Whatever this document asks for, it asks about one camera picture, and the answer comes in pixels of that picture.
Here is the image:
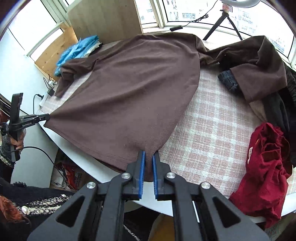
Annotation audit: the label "person's left forearm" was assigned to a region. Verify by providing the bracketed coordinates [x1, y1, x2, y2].
[0, 137, 15, 168]

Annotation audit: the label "dark grey knit garment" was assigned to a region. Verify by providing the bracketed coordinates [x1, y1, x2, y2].
[218, 70, 239, 93]

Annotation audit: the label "person's left hand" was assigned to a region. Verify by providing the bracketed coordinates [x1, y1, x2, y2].
[10, 130, 25, 151]

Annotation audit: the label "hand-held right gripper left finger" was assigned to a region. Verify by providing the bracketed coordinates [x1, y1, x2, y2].
[27, 150, 146, 241]

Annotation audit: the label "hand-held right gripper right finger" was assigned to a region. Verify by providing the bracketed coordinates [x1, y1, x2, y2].
[151, 151, 270, 241]

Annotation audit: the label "red and white bag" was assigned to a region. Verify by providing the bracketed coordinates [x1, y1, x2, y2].
[50, 160, 97, 191]

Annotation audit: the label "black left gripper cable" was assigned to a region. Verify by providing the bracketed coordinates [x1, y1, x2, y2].
[11, 146, 68, 187]

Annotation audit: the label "pink plaid mat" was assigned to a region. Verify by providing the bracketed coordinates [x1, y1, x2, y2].
[40, 40, 269, 201]

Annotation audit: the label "person's reddish hair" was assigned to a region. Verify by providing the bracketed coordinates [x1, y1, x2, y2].
[0, 195, 31, 223]

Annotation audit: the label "white window frame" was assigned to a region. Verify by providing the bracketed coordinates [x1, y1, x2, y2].
[0, 0, 296, 67]

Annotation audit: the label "brown shirt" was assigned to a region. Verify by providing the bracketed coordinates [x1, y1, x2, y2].
[43, 32, 288, 182]

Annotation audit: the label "dark red garment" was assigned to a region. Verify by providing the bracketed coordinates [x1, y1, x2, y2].
[228, 122, 293, 229]

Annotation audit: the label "black ring light cable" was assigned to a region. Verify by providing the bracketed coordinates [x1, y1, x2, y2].
[170, 0, 218, 32]

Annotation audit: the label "pine wooden board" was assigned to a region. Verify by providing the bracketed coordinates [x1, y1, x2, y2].
[35, 28, 79, 75]

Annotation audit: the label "beige garment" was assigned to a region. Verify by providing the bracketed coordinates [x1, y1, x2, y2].
[248, 100, 269, 124]

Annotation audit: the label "black plug cable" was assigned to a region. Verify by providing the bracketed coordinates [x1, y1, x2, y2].
[33, 93, 45, 115]

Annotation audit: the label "black tripod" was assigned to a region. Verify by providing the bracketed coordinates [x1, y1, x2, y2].
[203, 5, 243, 41]

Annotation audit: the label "black charger cables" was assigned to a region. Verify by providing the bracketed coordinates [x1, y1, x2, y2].
[43, 74, 57, 93]

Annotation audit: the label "white power strip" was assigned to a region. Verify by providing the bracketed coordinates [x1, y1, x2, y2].
[39, 94, 51, 108]

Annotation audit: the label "black garment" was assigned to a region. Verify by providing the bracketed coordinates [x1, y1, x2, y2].
[264, 62, 296, 168]

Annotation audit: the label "light grey wooden board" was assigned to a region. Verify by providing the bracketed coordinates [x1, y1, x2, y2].
[67, 0, 142, 44]

